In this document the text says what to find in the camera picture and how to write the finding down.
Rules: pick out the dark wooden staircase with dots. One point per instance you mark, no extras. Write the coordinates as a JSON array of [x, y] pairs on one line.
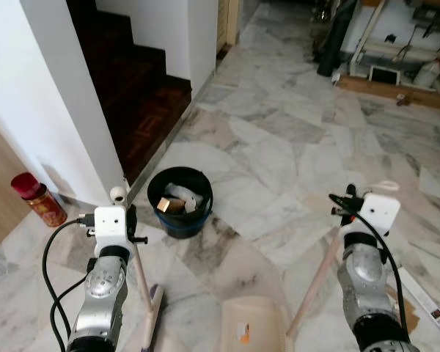
[[132, 95]]

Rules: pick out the small brown floor scrap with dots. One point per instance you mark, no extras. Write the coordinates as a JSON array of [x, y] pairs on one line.
[[404, 97]]

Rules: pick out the wooden louvered door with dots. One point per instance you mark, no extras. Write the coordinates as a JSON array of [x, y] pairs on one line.
[[229, 22]]

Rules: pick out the white framed device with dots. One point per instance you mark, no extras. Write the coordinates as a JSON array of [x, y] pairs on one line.
[[383, 74]]

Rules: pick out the crumpled white paper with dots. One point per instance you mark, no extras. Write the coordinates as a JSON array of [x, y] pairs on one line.
[[182, 193]]

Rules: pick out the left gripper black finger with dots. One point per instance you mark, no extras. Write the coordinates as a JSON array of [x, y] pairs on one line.
[[133, 213]]

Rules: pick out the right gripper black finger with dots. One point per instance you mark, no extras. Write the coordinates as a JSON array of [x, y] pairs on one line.
[[351, 191]]

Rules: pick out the black rolled mat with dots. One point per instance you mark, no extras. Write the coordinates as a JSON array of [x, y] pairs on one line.
[[336, 40]]

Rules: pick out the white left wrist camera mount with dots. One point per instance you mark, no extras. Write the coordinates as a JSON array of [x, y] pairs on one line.
[[110, 224]]

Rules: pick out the black bucket with blue band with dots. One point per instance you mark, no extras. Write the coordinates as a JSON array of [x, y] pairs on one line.
[[180, 220]]

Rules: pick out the cardboard piece with label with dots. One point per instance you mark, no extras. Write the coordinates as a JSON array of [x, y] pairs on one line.
[[411, 312]]

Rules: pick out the small brown cardboard box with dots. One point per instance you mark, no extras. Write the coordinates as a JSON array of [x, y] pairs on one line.
[[169, 205]]

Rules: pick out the brown wooden plank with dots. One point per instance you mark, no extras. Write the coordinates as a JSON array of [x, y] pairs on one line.
[[396, 92]]

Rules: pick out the red spray can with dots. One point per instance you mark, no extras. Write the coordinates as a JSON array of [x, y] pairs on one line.
[[40, 198]]

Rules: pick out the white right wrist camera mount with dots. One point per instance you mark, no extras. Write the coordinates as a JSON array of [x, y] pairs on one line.
[[379, 211]]

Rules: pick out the long white box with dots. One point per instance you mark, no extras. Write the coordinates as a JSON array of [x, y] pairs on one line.
[[425, 301]]

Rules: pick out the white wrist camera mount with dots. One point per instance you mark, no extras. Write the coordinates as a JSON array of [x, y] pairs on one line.
[[110, 224], [379, 211]]

